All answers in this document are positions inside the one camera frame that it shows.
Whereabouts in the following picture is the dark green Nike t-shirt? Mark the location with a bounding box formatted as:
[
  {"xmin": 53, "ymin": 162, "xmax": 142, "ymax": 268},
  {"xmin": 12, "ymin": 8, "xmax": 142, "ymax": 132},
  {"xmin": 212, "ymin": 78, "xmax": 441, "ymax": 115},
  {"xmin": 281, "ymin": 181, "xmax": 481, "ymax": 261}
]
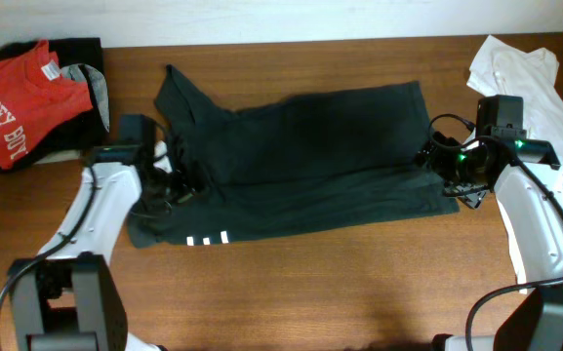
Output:
[{"xmin": 126, "ymin": 66, "xmax": 459, "ymax": 249}]

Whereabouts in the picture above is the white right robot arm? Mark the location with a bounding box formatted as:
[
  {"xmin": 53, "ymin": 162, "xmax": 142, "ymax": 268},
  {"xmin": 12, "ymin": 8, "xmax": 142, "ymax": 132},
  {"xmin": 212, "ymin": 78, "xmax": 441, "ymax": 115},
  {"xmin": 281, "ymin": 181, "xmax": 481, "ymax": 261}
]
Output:
[{"xmin": 419, "ymin": 129, "xmax": 563, "ymax": 350}]

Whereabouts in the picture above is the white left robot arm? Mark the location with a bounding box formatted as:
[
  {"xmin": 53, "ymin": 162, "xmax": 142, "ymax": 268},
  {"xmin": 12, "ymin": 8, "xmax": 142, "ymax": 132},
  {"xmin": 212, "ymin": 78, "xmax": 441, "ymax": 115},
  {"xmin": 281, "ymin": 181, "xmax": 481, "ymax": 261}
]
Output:
[{"xmin": 0, "ymin": 145, "xmax": 196, "ymax": 350}]

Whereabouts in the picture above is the black folded garment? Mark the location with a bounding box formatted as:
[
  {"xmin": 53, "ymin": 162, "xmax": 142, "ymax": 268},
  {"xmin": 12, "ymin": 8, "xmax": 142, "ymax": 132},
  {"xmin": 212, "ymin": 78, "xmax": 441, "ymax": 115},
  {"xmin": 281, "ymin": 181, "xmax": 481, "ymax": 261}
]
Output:
[{"xmin": 0, "ymin": 38, "xmax": 109, "ymax": 173}]

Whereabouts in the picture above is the red printed t-shirt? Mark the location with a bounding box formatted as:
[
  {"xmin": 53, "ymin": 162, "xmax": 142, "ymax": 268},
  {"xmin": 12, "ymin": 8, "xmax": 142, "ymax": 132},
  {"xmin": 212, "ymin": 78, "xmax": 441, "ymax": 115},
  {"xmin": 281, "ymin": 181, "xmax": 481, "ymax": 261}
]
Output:
[{"xmin": 0, "ymin": 40, "xmax": 93, "ymax": 170}]

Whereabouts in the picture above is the grey folded garment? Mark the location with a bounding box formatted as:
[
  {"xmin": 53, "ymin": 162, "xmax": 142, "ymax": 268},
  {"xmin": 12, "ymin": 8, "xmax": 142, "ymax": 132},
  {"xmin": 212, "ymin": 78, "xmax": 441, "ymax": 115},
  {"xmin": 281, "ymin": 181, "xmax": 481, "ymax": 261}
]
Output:
[{"xmin": 37, "ymin": 150, "xmax": 81, "ymax": 164}]

